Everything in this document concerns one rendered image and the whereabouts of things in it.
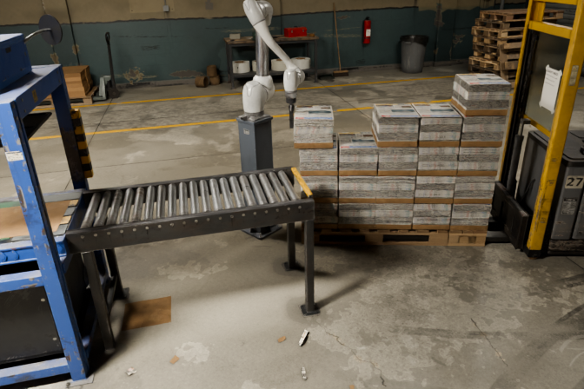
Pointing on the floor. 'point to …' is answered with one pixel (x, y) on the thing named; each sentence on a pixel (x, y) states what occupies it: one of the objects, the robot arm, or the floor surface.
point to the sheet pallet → (76, 85)
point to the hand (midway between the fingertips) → (291, 123)
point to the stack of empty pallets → (499, 36)
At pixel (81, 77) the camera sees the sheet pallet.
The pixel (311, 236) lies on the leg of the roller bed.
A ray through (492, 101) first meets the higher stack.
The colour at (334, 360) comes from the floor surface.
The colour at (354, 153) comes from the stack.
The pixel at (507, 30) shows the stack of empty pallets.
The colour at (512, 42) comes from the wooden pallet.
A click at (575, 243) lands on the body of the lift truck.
